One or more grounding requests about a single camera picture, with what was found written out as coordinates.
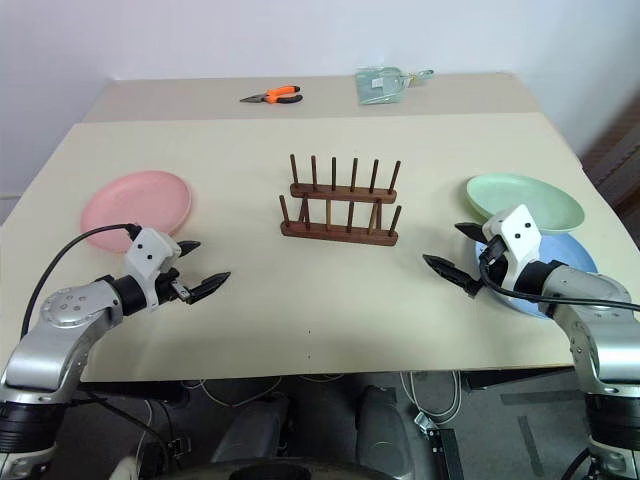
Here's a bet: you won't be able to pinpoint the black metal bracket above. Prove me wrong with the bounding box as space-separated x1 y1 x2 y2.
413 412 462 480

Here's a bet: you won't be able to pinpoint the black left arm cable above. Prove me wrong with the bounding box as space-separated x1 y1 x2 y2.
20 223 144 342

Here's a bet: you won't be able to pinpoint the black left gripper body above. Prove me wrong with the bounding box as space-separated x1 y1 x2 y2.
154 255 195 306

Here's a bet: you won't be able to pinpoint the blue plate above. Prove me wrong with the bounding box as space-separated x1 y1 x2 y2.
473 231 599 319

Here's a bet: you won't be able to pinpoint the orange handled pliers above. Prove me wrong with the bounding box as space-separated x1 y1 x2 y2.
238 85 304 106

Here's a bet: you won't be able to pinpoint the pink plate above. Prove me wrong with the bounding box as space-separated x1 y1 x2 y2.
80 170 193 255

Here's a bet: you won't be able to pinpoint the white cable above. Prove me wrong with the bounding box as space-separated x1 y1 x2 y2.
398 369 462 417
180 375 282 407

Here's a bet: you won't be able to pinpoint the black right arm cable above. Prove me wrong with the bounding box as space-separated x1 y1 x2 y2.
477 249 640 307

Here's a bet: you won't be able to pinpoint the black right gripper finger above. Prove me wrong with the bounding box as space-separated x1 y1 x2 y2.
422 254 478 292
454 222 488 242

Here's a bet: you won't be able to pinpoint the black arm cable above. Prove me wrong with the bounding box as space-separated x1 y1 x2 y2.
20 223 144 342
477 249 640 307

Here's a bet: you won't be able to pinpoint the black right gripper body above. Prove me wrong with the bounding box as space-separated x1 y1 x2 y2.
464 234 514 297

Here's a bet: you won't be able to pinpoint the green plate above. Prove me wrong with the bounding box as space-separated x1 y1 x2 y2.
465 173 585 235

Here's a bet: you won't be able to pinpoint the dark rounded shape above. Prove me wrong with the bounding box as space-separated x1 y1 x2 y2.
356 386 417 480
211 393 292 464

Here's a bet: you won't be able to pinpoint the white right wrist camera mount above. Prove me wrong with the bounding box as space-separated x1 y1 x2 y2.
481 203 544 292

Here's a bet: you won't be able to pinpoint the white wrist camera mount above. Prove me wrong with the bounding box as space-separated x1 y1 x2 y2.
481 203 544 292
123 227 183 302

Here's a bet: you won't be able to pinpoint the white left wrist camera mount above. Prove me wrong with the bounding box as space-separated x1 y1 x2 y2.
123 227 183 302

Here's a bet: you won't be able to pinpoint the green packaged cloth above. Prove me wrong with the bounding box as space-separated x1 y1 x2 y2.
354 67 407 106

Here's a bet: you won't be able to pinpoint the wooden dish rack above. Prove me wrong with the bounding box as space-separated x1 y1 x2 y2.
278 153 404 249

